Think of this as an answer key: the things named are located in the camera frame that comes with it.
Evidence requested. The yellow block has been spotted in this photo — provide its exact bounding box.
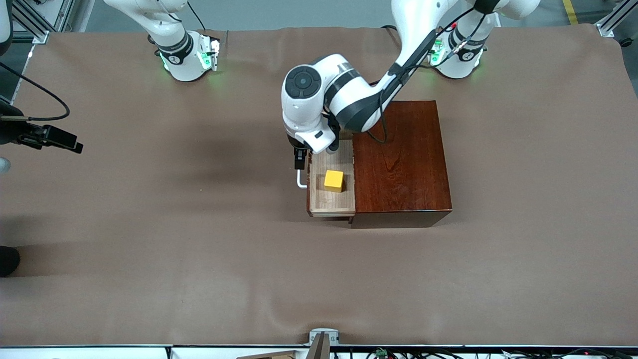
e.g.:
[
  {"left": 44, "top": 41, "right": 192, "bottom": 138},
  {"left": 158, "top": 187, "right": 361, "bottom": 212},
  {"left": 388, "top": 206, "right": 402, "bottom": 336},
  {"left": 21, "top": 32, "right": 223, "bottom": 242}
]
[{"left": 323, "top": 170, "right": 345, "bottom": 193}]

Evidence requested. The light wooden drawer white handle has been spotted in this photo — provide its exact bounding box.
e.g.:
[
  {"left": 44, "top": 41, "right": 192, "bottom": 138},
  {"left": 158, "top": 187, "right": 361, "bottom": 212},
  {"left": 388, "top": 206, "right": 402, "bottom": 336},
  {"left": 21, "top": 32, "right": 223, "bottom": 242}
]
[{"left": 297, "top": 140, "right": 357, "bottom": 224}]

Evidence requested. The dark wooden drawer cabinet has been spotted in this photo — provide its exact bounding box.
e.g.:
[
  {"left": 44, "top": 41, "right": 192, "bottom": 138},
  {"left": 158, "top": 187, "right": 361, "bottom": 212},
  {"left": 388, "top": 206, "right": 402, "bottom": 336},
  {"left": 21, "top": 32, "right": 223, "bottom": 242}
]
[{"left": 350, "top": 100, "right": 454, "bottom": 229}]

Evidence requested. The brown table cover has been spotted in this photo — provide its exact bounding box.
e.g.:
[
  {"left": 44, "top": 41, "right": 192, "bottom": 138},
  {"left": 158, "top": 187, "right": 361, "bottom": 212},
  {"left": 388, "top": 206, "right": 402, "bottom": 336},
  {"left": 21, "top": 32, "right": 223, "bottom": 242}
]
[{"left": 0, "top": 25, "right": 638, "bottom": 347}]

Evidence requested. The black shoe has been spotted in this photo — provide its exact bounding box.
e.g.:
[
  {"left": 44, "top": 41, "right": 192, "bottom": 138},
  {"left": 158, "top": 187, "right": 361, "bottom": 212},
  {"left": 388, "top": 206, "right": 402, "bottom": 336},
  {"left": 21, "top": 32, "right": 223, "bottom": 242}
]
[{"left": 0, "top": 246, "right": 21, "bottom": 278}]

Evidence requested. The tan wooden board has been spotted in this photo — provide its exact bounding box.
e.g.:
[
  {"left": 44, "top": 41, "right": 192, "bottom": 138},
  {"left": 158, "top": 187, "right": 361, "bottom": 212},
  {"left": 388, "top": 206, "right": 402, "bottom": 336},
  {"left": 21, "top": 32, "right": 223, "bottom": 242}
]
[{"left": 236, "top": 350, "right": 300, "bottom": 359}]

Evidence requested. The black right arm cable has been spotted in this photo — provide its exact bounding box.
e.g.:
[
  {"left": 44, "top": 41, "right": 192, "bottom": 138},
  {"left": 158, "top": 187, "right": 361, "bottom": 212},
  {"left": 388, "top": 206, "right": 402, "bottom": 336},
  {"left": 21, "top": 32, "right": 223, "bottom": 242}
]
[{"left": 0, "top": 60, "right": 71, "bottom": 122}]

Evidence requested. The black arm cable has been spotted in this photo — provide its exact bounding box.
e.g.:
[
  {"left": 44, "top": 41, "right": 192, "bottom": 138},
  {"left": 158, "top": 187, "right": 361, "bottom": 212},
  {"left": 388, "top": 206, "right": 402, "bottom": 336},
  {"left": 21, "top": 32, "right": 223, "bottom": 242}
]
[
  {"left": 0, "top": 60, "right": 71, "bottom": 122},
  {"left": 369, "top": 6, "right": 492, "bottom": 146}
]

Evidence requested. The aluminium frame profile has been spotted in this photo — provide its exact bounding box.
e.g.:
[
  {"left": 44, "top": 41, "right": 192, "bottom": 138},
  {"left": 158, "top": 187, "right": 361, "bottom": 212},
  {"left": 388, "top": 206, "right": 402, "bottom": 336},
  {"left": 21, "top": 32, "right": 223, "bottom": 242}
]
[
  {"left": 9, "top": 0, "right": 51, "bottom": 45},
  {"left": 595, "top": 0, "right": 638, "bottom": 38}
]

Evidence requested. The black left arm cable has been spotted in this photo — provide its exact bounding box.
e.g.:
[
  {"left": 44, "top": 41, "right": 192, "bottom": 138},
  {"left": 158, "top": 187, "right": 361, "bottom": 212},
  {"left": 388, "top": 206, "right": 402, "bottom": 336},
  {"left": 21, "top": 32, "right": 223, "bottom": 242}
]
[{"left": 369, "top": 6, "right": 492, "bottom": 146}]

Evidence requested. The black right base cable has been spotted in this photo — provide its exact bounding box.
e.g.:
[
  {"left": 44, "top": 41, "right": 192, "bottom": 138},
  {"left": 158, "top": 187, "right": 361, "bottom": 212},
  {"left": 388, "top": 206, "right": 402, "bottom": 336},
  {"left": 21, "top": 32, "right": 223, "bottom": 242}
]
[{"left": 186, "top": 0, "right": 209, "bottom": 31}]

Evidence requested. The grey metal bracket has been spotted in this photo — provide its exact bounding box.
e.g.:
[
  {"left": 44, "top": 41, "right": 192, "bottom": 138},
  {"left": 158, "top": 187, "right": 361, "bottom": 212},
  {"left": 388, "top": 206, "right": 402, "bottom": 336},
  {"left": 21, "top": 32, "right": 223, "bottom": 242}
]
[{"left": 309, "top": 328, "right": 340, "bottom": 346}]

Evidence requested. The grey camera mount beam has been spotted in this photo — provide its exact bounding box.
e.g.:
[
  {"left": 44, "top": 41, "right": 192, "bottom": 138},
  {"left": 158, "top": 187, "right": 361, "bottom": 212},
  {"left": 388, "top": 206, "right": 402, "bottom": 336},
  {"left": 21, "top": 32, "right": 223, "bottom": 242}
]
[{"left": 306, "top": 332, "right": 331, "bottom": 359}]

